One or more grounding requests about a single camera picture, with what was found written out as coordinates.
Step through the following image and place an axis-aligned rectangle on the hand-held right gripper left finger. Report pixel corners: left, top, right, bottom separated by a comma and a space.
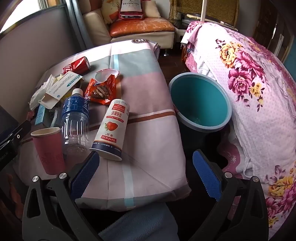
22, 151, 103, 241

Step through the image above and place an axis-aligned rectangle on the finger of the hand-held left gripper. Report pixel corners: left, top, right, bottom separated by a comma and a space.
0, 120, 32, 149

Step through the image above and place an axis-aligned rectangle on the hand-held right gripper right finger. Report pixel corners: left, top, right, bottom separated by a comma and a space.
188, 149, 270, 241

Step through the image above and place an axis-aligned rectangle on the red paper cup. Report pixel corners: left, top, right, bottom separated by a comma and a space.
31, 127, 66, 175

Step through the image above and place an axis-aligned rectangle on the white yellow paper wrapper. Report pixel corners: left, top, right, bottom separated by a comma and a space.
29, 74, 64, 110

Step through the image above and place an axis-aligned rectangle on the white strawberry yogurt cup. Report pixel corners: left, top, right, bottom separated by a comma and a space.
90, 99, 130, 161

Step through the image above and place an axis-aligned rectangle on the clear plastic water bottle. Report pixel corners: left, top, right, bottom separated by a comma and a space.
60, 88, 91, 154

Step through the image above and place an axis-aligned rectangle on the white green cardboard box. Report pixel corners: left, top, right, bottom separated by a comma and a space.
38, 71, 84, 109

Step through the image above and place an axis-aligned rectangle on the teal waste bin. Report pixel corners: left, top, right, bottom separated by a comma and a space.
168, 72, 232, 163

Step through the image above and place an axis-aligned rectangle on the orange chocolate snack wrapper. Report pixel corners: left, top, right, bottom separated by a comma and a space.
84, 75, 122, 106

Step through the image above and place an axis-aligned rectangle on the red soda can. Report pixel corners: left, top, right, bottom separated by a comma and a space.
62, 56, 91, 75

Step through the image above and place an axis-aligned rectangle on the small teal box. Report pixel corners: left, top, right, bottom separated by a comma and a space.
35, 104, 50, 127

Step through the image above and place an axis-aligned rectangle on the grey blue cloth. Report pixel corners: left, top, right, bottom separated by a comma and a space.
98, 203, 181, 241

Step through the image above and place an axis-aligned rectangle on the pink floral blanket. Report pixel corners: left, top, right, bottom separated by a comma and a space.
181, 21, 296, 234

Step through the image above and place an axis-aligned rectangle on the window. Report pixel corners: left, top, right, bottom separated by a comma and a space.
0, 0, 67, 33

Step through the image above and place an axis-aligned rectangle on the beige sofa orange cushion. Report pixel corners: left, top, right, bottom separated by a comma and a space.
83, 0, 176, 49

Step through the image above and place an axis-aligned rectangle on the cream printed pillow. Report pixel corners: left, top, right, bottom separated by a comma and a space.
100, 0, 122, 24

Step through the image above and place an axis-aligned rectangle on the orange seat cushion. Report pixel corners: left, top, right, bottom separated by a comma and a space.
109, 17, 176, 38

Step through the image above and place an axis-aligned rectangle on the dark wooden cabinet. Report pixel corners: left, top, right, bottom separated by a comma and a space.
253, 5, 289, 61

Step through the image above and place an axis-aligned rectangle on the yellow patterned cloth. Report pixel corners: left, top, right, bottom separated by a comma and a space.
169, 0, 240, 27

